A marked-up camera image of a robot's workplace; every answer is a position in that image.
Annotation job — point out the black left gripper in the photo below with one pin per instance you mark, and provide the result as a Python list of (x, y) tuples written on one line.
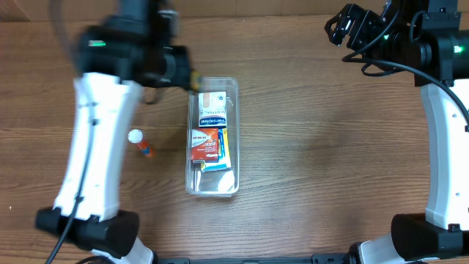
[(182, 68)]

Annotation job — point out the dark bottle white cap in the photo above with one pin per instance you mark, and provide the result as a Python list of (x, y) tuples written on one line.
[(195, 81)]

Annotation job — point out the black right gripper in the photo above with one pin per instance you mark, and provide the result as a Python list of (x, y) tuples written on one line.
[(356, 28)]

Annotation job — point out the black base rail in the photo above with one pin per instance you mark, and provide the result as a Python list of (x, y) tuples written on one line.
[(321, 258)]

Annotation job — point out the clear plastic container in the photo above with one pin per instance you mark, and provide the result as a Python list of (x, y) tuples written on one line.
[(222, 183)]

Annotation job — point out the blue yellow VapoDrops box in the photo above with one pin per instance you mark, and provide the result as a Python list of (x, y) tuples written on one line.
[(224, 160)]

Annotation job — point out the orange tube white cap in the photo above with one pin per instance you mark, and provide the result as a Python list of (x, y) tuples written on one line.
[(136, 137)]

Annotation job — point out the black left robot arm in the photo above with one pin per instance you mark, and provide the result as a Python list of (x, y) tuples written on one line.
[(114, 62)]

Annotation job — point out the white blue Hansaplast box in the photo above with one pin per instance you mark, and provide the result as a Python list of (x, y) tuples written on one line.
[(212, 110)]

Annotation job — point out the red orange small box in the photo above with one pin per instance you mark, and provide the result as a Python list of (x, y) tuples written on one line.
[(204, 145)]

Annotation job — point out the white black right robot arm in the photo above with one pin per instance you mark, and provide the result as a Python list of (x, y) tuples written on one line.
[(423, 38)]

